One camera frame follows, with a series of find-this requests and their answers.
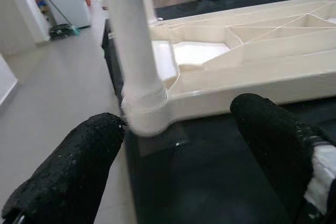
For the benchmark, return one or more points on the white chest freezer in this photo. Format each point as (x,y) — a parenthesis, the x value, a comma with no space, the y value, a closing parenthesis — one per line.
(68,3)

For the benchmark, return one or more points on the black floor item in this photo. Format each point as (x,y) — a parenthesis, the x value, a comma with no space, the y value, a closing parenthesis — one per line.
(60,32)

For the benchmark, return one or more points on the white plastic children table top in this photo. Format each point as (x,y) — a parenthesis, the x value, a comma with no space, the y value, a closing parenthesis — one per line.
(262,58)

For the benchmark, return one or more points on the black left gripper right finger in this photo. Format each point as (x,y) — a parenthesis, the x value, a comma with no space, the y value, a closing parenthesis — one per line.
(275,140)

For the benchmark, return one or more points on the black tablecloth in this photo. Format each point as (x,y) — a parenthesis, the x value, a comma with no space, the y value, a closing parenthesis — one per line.
(197,182)

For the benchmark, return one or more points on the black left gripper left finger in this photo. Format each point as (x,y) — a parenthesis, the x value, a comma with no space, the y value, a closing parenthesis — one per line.
(65,171)

